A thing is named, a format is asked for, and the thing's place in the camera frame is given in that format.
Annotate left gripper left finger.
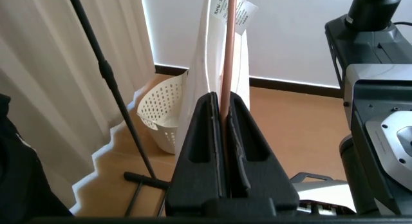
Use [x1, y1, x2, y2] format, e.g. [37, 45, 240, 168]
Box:
[165, 91, 227, 218]

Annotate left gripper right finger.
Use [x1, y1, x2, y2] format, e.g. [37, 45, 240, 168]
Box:
[227, 90, 300, 217]

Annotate white printed T-shirt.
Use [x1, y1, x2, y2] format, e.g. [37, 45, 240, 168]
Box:
[175, 0, 259, 160]

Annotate pink clothes hanger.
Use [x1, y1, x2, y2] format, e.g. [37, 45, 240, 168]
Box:
[220, 0, 238, 122]

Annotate black shorts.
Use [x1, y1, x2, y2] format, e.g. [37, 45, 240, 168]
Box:
[0, 93, 73, 218]

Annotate white laundry basket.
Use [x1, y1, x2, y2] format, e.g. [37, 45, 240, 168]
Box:
[136, 69, 190, 155]

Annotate black clothes rack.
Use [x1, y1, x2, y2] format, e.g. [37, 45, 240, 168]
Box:
[66, 0, 171, 218]

